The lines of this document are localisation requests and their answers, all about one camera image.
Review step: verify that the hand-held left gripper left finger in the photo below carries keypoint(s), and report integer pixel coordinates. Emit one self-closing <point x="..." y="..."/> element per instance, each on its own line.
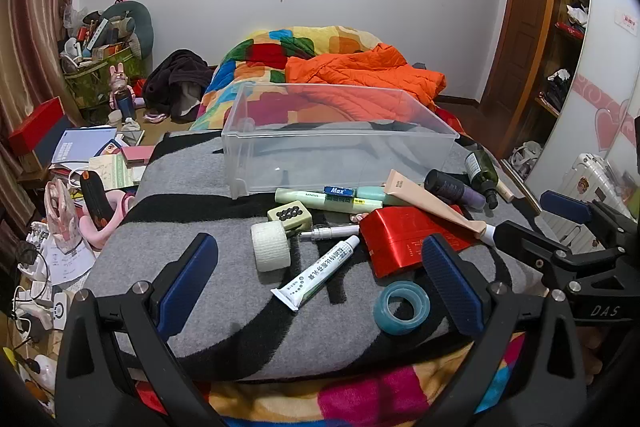
<point x="187" y="277"/>

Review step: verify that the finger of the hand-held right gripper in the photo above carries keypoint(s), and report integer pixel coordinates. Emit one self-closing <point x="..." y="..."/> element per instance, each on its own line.
<point x="562" y="204"/>
<point x="520" y="237"/>

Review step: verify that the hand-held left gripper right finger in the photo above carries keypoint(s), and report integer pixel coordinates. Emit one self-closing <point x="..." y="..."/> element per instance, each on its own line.
<point x="450" y="287"/>

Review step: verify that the beige slim tube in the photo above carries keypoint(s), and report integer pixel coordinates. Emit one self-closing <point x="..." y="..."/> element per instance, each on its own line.
<point x="506" y="193"/>

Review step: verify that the red metallic box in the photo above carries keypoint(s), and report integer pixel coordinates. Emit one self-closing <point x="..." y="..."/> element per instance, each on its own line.
<point x="405" y="242"/>

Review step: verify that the blue tape roll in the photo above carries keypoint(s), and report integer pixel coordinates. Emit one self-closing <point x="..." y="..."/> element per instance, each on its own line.
<point x="387" y="309"/>

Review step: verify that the dark green bottle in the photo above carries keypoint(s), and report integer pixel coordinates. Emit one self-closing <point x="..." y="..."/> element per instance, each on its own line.
<point x="480" y="169"/>

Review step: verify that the white bandage roll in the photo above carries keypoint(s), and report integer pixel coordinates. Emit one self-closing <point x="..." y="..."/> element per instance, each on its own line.
<point x="270" y="249"/>

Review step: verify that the dark purple bottle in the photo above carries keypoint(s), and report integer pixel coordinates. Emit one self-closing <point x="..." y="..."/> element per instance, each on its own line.
<point x="447" y="187"/>

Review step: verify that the beige cosmetic tube white cap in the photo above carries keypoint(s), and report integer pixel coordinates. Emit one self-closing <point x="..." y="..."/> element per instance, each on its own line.
<point x="420" y="199"/>

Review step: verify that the mint green cosmetic tube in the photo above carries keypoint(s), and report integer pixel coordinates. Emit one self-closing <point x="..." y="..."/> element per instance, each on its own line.
<point x="372" y="193"/>

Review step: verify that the cream dotted cube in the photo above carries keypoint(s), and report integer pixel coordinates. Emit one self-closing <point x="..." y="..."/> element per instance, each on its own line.
<point x="300" y="221"/>

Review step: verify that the white ointment tube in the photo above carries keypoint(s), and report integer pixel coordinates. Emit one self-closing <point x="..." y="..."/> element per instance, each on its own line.
<point x="315" y="274"/>

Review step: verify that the light green cosmetic tube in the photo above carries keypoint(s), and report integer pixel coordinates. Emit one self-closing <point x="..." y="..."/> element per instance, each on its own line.
<point x="295" y="197"/>

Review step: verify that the white pen with clear clip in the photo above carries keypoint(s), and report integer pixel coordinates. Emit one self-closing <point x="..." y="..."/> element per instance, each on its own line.
<point x="325" y="233"/>

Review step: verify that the blue and brown staple box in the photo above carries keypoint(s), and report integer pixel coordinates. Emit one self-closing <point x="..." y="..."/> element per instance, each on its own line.
<point x="340" y="192"/>

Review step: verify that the clear plastic storage bin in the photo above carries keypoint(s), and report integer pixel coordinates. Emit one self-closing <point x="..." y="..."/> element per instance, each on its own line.
<point x="300" y="157"/>

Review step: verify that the white suitcase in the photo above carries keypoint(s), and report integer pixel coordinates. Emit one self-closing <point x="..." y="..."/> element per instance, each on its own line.
<point x="590" y="177"/>

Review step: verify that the white shoes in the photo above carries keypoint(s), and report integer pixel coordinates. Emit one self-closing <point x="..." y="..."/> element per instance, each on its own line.
<point x="525" y="157"/>

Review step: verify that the pink notebook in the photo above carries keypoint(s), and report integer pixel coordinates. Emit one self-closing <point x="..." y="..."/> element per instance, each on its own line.
<point x="137" y="153"/>

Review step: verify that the clear pink bag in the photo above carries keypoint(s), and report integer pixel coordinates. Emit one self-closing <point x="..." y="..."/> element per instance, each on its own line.
<point x="62" y="217"/>

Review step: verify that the white sliding door with hearts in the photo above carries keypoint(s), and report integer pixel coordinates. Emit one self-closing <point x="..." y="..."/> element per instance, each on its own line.
<point x="605" y="57"/>

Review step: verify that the wooden wardrobe shelves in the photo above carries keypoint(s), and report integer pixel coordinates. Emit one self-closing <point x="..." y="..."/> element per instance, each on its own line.
<point x="565" y="42"/>

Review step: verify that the blue book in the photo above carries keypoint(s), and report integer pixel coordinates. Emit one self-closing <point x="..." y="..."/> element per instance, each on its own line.
<point x="80" y="144"/>

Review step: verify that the dark blue bottle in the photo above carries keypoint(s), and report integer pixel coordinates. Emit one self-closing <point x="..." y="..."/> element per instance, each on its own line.
<point x="126" y="104"/>

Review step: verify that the brown wooden door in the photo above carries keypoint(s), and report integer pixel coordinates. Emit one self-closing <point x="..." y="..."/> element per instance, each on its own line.
<point x="520" y="22"/>

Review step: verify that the dark clothes pile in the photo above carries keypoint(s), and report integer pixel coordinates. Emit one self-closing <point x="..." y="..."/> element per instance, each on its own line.
<point x="175" y="77"/>

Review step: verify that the pink bunny toy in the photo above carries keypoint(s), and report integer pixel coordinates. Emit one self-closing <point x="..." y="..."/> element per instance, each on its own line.
<point x="119" y="79"/>

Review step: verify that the red cardboard box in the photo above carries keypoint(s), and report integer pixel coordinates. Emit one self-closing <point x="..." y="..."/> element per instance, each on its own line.
<point x="35" y="127"/>

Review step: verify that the green box of clutter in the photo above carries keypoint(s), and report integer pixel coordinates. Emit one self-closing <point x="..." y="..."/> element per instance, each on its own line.
<point x="90" y="79"/>

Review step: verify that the orange down jacket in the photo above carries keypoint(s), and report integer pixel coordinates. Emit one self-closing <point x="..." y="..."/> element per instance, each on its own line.
<point x="360" y="72"/>

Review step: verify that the colourful patchwork quilt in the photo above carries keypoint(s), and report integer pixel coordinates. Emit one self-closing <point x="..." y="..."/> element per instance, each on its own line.
<point x="260" y="57"/>

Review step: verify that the grey green neck pillow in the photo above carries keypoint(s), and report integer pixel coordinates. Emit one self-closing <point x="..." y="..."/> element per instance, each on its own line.
<point x="142" y="24"/>

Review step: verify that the striped curtain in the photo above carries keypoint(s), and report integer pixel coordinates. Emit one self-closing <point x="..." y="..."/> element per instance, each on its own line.
<point x="35" y="32"/>

